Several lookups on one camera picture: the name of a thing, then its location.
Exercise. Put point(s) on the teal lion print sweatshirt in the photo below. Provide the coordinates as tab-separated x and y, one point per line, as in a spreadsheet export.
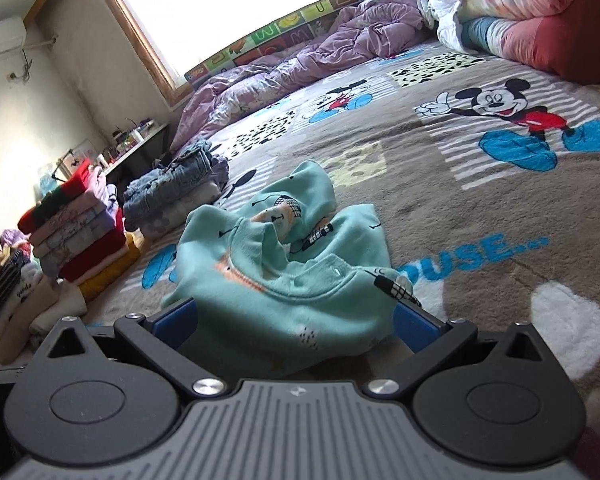
287	281

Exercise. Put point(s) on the colourful alphabet foam headboard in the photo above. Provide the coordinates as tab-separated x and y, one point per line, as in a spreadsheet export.
300	26

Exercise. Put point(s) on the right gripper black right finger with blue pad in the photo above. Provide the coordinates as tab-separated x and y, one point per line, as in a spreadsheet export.
435	345

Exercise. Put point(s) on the colourful folded clothes stack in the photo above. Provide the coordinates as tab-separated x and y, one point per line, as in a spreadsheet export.
77	232

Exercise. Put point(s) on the purple crumpled duvet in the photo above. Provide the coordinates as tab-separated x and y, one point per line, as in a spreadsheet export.
372	29

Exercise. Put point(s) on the Mickey Mouse plush bed blanket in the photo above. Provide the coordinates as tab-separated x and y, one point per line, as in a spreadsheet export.
485	175

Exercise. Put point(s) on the folded blue jeans stack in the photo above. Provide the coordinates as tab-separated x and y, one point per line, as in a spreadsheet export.
196	175

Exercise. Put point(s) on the cluttered white desk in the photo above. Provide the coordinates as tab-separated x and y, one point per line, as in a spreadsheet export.
114	159

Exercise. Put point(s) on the white and pink quilt pile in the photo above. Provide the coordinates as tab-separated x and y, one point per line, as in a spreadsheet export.
561	37

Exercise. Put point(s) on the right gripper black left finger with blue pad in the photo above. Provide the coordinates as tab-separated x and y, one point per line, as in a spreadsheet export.
155	341

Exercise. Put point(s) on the striped and beige clothes stack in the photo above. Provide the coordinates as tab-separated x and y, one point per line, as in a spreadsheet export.
31	303

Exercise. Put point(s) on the white wall air conditioner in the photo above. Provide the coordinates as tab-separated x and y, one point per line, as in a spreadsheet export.
12	35

